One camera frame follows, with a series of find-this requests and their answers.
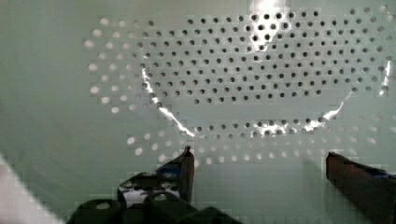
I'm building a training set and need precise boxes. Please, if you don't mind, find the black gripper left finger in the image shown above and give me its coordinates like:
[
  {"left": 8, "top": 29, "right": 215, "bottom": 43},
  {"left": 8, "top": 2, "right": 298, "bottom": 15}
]
[{"left": 117, "top": 146, "right": 194, "bottom": 208}]

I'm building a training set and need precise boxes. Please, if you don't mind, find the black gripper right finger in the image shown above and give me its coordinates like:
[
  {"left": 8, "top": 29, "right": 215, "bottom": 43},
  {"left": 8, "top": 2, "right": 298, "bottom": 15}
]
[{"left": 326, "top": 152, "right": 396, "bottom": 224}]

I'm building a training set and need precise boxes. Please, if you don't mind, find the green plastic strainer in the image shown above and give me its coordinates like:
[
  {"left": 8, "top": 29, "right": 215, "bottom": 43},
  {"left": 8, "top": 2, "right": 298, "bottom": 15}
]
[{"left": 1, "top": 0, "right": 395, "bottom": 224}]

